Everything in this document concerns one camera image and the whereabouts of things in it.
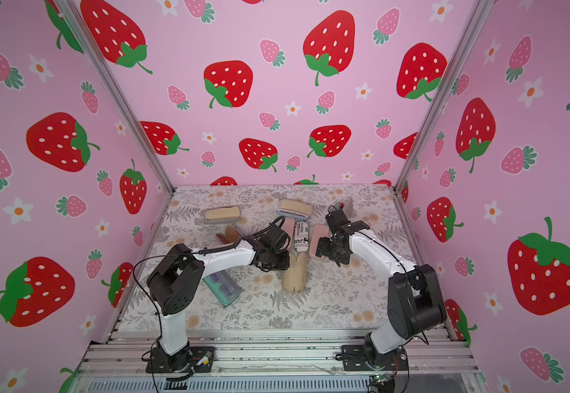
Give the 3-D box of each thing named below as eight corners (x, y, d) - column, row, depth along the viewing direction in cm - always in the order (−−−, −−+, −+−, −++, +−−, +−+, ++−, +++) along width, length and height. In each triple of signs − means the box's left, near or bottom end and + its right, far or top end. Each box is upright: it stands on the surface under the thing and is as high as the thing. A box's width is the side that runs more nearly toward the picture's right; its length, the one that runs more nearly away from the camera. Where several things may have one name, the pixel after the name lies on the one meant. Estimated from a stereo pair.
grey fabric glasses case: (204, 227, 109) (201, 221, 106) (209, 211, 115) (206, 205, 112) (237, 227, 109) (235, 221, 106) (240, 211, 115) (238, 205, 112)
